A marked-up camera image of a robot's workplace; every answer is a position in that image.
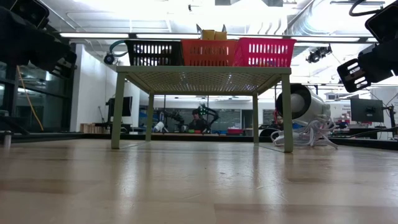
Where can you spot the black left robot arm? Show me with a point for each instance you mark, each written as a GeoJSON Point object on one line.
{"type": "Point", "coordinates": [28, 11]}

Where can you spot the person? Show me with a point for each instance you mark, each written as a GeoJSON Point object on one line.
{"type": "Point", "coordinates": [279, 122]}
{"type": "Point", "coordinates": [197, 123]}

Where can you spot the orange slotted plastic basket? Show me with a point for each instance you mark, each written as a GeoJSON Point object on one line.
{"type": "Point", "coordinates": [208, 53]}

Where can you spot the black perforated tray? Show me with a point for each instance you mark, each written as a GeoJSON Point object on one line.
{"type": "Point", "coordinates": [154, 53]}

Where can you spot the red slotted plastic basket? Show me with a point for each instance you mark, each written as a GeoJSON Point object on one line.
{"type": "Point", "coordinates": [264, 51]}

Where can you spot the black computer monitor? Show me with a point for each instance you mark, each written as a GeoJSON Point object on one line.
{"type": "Point", "coordinates": [367, 110]}
{"type": "Point", "coordinates": [124, 105]}

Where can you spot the dark glass window frame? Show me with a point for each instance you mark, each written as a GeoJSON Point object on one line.
{"type": "Point", "coordinates": [59, 93]}

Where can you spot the background black robot arm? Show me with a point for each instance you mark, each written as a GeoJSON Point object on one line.
{"type": "Point", "coordinates": [174, 116]}
{"type": "Point", "coordinates": [210, 113]}

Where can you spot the black track spotlight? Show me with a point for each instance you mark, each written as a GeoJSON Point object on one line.
{"type": "Point", "coordinates": [109, 58]}
{"type": "Point", "coordinates": [317, 54]}

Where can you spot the green perforated metal shelf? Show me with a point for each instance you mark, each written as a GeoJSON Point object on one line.
{"type": "Point", "coordinates": [202, 70]}

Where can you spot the long ceiling light rail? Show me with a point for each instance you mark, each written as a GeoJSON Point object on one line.
{"type": "Point", "coordinates": [93, 35]}

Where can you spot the brown cardboard boxes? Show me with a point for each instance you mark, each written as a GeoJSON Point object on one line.
{"type": "Point", "coordinates": [90, 128]}

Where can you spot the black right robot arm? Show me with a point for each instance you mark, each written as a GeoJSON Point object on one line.
{"type": "Point", "coordinates": [384, 23]}

